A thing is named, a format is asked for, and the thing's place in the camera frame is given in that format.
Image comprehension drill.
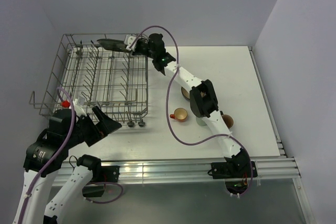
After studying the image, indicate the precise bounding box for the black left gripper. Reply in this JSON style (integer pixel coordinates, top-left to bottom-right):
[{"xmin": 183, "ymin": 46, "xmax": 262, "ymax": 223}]
[{"xmin": 65, "ymin": 105, "xmax": 121, "ymax": 147}]

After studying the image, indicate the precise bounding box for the black floral square plate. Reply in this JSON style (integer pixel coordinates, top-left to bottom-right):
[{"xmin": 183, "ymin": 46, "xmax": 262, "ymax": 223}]
[{"xmin": 97, "ymin": 38, "xmax": 131, "ymax": 52}]

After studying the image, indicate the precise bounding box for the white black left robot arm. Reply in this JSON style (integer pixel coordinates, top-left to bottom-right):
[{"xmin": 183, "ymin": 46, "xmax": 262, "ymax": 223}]
[{"xmin": 13, "ymin": 106, "xmax": 122, "ymax": 223}]

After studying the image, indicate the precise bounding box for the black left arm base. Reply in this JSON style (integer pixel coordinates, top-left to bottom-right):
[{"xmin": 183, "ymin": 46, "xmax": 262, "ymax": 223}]
[{"xmin": 90, "ymin": 166, "xmax": 120, "ymax": 183}]

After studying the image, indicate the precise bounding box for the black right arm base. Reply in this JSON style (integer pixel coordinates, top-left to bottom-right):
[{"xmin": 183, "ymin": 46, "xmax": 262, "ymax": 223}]
[{"xmin": 207, "ymin": 161, "xmax": 258, "ymax": 179}]

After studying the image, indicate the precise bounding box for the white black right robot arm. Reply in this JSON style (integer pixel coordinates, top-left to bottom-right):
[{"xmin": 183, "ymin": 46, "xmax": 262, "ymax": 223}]
[{"xmin": 124, "ymin": 34, "xmax": 256, "ymax": 178}]

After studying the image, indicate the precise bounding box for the dark bowl tan inside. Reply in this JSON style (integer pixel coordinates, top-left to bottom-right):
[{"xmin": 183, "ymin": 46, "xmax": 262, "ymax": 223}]
[{"xmin": 181, "ymin": 87, "xmax": 190, "ymax": 101}]

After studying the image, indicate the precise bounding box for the small red orange cup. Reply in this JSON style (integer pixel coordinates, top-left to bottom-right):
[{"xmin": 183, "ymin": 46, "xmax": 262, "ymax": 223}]
[{"xmin": 169, "ymin": 108, "xmax": 188, "ymax": 122}]

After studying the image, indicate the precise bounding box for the pale green cup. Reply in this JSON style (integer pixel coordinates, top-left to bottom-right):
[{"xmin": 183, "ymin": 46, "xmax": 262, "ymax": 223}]
[{"xmin": 196, "ymin": 118, "xmax": 206, "ymax": 126}]

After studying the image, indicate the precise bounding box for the dark brown mug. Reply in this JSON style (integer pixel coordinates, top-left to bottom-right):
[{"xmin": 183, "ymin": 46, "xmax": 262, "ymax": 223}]
[{"xmin": 222, "ymin": 114, "xmax": 234, "ymax": 129}]

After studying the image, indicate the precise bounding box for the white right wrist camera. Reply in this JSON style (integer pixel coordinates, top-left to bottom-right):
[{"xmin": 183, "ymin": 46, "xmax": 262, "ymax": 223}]
[{"xmin": 124, "ymin": 35, "xmax": 139, "ymax": 51}]

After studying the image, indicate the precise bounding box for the grey wire dish rack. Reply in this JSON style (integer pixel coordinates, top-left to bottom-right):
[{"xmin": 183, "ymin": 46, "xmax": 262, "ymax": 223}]
[{"xmin": 29, "ymin": 33, "xmax": 149, "ymax": 128}]

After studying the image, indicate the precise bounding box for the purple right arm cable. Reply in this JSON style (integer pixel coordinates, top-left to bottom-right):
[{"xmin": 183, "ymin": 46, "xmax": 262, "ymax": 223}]
[{"xmin": 130, "ymin": 25, "xmax": 254, "ymax": 183}]

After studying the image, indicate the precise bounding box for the aluminium mounting rail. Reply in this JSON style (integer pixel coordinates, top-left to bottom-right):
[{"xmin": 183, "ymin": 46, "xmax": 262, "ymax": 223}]
[{"xmin": 51, "ymin": 157, "xmax": 301, "ymax": 188}]

